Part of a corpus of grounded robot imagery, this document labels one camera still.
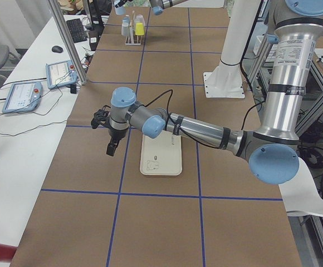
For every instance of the teach pendant tablet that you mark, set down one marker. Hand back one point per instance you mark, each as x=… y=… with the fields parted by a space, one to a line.
x=23 y=97
x=60 y=74

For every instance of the far teach pendant tablet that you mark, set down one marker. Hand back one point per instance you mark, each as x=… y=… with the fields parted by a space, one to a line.
x=60 y=74

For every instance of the white chair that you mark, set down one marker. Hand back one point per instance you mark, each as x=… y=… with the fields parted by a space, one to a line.
x=300 y=196

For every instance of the white plastic cup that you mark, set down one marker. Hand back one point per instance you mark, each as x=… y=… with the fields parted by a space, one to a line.
x=140 y=19

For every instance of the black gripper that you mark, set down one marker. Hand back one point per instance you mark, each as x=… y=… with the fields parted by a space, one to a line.
x=120 y=3
x=116 y=134

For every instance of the near teach pendant tablet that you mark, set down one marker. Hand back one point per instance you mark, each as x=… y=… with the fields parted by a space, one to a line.
x=23 y=97

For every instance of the small black adapter box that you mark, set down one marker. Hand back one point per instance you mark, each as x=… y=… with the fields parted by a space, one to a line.
x=73 y=88

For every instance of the beige serving tray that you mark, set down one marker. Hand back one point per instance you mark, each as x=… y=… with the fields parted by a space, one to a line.
x=162 y=155

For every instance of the aluminium frame post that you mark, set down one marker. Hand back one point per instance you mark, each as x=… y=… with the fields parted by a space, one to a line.
x=67 y=39

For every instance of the yellow plastic cup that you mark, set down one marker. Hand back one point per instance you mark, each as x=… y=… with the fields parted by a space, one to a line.
x=139 y=29

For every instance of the black keyboard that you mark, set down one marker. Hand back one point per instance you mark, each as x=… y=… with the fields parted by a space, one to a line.
x=76 y=30

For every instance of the brown paper table cover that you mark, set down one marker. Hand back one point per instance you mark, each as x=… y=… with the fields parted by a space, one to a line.
x=98 y=210

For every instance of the black computer mouse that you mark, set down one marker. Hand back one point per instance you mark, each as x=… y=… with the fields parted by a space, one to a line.
x=57 y=49

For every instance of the white wire cup rack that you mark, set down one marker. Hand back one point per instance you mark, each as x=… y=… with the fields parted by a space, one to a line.
x=133 y=40

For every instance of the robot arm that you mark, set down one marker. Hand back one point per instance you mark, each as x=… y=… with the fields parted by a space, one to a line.
x=294 y=27
x=157 y=6

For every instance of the white camera mast column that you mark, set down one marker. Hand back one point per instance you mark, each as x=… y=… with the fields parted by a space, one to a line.
x=226 y=80

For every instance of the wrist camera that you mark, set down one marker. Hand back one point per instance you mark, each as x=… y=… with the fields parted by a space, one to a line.
x=101 y=117

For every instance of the grey plastic cup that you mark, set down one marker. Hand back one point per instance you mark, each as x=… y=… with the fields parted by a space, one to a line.
x=125 y=29

